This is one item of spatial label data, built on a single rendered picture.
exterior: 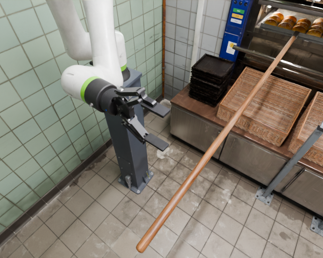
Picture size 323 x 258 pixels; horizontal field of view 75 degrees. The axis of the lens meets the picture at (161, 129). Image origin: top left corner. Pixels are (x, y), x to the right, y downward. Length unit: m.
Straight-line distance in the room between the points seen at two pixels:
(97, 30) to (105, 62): 0.10
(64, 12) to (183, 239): 1.74
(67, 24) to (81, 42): 0.10
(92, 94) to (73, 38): 0.50
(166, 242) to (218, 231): 0.45
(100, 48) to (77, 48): 0.34
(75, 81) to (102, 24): 0.23
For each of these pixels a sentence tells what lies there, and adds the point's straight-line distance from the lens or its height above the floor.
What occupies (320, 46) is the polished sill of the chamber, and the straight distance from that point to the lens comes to 1.98.
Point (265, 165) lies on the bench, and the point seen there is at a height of 0.36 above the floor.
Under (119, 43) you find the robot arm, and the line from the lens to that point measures 1.13.
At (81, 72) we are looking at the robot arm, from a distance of 0.71.
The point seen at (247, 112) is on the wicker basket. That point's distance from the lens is 2.05.
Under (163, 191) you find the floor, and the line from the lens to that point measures 2.11.
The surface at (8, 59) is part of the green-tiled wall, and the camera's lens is 1.51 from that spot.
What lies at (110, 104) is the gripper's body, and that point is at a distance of 0.61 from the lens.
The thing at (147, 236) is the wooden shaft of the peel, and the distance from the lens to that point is 0.76.
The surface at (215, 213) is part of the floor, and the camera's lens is 2.08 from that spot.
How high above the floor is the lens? 1.91
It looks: 48 degrees down
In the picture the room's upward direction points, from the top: straight up
